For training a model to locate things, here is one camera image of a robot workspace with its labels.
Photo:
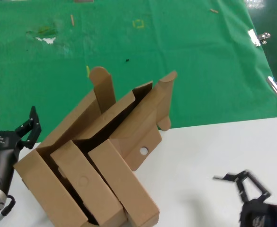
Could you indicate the folded brown paper box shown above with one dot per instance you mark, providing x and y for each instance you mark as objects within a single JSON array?
[{"x": 86, "y": 179}]

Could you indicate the long wooden stick piece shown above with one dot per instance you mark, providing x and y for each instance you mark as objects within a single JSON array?
[{"x": 72, "y": 20}]

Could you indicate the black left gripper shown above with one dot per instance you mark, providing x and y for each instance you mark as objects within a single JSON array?
[{"x": 1, "y": 151}]

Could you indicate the brown paper box with hole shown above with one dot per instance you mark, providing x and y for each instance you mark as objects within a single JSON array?
[{"x": 138, "y": 127}]

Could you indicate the clear bubble wrap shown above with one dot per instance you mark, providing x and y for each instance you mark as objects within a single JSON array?
[{"x": 254, "y": 3}]

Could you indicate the short wooden stick piece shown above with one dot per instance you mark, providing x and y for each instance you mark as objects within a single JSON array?
[{"x": 214, "y": 11}]

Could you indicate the large open cardboard box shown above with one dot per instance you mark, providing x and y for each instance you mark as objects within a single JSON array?
[{"x": 46, "y": 189}]

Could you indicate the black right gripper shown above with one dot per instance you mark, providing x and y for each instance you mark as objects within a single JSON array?
[{"x": 266, "y": 215}]

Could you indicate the yellow tape strip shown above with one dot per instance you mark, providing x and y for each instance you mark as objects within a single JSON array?
[{"x": 88, "y": 71}]

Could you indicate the green cloth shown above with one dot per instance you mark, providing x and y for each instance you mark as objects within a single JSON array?
[{"x": 199, "y": 59}]

